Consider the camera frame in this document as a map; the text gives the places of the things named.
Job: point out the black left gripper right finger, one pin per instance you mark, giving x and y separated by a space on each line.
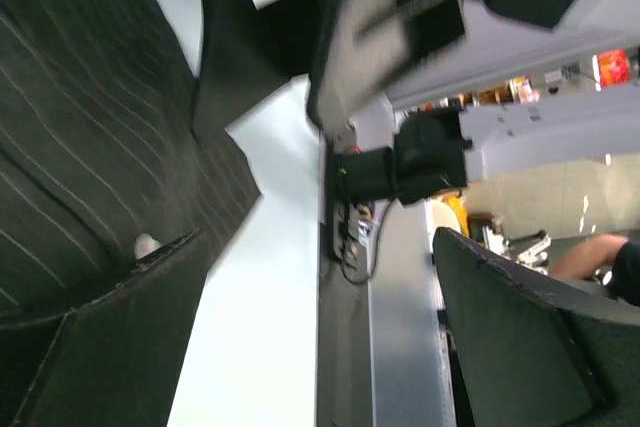
533 350

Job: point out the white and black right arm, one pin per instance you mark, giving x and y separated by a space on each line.
409 51

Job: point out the dark pinstriped long sleeve shirt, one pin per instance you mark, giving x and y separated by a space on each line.
98 146

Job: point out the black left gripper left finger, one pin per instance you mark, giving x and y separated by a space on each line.
108 353

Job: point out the seated person in background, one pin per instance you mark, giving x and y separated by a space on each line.
617 252

